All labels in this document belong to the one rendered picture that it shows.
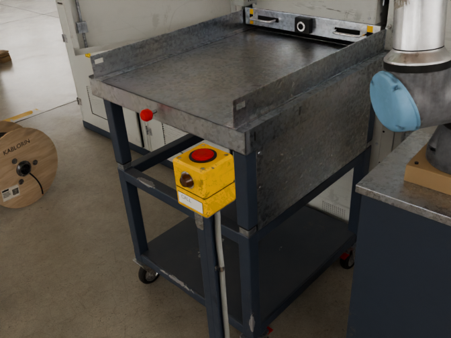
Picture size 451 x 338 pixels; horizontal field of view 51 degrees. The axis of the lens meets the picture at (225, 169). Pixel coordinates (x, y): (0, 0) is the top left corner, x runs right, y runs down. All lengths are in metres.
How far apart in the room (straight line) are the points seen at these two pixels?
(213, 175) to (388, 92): 0.34
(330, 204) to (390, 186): 0.89
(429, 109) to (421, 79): 0.06
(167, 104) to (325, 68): 0.43
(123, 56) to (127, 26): 0.30
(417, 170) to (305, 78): 0.37
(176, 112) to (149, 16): 0.68
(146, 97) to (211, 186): 0.50
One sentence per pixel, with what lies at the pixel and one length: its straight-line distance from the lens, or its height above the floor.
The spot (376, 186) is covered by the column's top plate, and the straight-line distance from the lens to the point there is 1.04.
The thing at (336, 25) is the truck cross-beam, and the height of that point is 0.91.
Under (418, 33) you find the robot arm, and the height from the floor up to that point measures 1.08.
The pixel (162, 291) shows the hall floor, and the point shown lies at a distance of 1.87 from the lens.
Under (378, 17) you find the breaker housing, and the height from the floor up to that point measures 0.94.
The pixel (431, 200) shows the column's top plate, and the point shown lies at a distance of 1.02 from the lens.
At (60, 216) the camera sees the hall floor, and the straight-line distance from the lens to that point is 2.40.
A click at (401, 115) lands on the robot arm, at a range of 0.88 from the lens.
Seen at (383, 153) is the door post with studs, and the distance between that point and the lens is 1.69.
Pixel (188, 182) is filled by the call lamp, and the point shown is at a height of 0.87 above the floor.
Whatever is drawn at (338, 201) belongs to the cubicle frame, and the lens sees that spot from 1.88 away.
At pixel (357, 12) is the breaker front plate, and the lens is 1.58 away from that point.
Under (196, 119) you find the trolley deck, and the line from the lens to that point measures 1.12.
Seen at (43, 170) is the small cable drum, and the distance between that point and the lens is 2.54.
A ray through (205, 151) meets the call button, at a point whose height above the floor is 0.91.
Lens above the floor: 1.31
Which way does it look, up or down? 31 degrees down
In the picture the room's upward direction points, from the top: 4 degrees counter-clockwise
